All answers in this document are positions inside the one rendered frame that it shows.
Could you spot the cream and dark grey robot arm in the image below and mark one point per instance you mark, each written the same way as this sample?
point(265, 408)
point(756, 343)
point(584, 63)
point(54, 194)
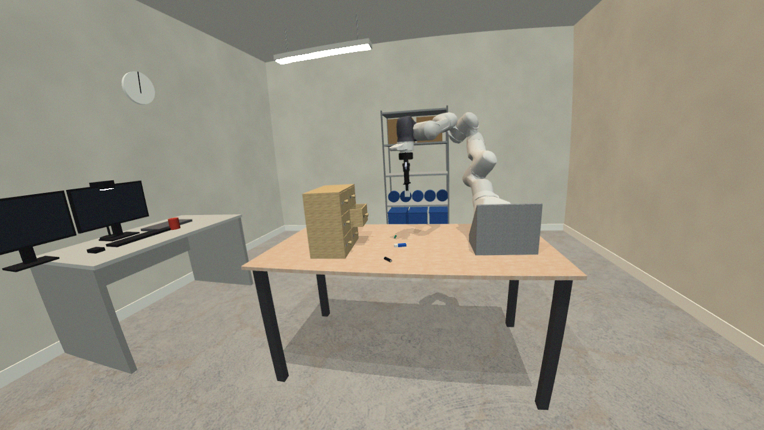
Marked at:
point(466, 126)

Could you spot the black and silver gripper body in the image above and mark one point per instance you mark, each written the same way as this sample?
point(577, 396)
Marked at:
point(405, 157)

